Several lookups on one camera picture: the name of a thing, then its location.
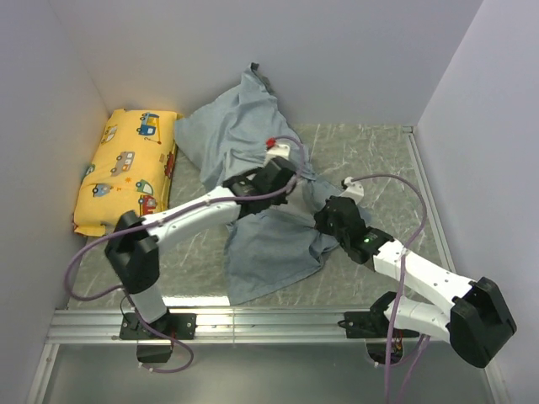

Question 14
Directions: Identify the grey striped pillowcase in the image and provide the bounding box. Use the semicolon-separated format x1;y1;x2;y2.
173;62;341;305

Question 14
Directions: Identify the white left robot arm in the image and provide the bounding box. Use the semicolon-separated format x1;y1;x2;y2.
105;157;297;338

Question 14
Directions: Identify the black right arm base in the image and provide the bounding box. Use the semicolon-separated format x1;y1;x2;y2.
337;311;419;365

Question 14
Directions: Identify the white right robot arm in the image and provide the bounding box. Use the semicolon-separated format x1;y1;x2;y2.
314;197;517;369

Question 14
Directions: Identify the yellow car-print pillow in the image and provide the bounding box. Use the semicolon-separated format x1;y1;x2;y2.
73;109;183;237

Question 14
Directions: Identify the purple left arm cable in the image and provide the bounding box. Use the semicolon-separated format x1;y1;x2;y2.
62;135;305;374

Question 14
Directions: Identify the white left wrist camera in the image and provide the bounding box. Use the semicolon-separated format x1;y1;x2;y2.
264;138;291;165

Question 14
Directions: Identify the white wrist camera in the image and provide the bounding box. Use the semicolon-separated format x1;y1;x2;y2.
339;177;365;205
264;138;291;165

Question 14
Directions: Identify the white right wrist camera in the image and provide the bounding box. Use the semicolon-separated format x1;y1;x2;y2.
339;177;365;205

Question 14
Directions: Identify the aluminium mounting rail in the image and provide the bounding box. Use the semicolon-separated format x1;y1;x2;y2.
45;306;464;347

